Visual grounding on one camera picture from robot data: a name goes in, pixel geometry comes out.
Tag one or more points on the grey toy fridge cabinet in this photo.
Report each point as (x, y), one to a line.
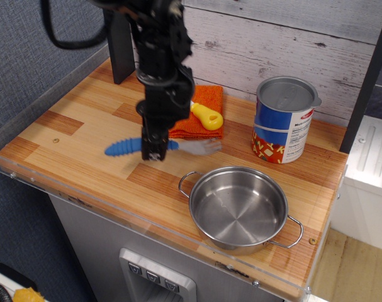
(122, 264)

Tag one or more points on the blue labelled can with lid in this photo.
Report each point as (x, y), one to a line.
(284, 110)

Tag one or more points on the yellow handled toy knife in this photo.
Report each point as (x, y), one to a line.
(211, 120)

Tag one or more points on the clear acrylic table guard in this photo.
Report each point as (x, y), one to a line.
(62, 153)

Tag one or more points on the stainless steel pot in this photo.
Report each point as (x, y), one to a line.
(239, 209)

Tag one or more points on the dark vertical post right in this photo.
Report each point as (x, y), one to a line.
(363, 98)

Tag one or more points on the dark vertical post left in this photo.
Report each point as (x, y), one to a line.
(119, 45)

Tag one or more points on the dark vertical post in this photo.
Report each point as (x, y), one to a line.
(119, 45)
(363, 98)

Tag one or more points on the orange folded towel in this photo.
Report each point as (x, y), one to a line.
(209, 96)

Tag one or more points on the blue handled metal fork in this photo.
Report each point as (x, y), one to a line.
(195, 147)

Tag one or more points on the yellow black object corner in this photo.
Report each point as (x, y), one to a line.
(21, 295)

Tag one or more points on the white ribbed box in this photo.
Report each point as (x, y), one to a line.
(357, 211)

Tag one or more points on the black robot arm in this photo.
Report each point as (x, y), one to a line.
(162, 44)

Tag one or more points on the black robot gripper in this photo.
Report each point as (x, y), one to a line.
(167, 101)

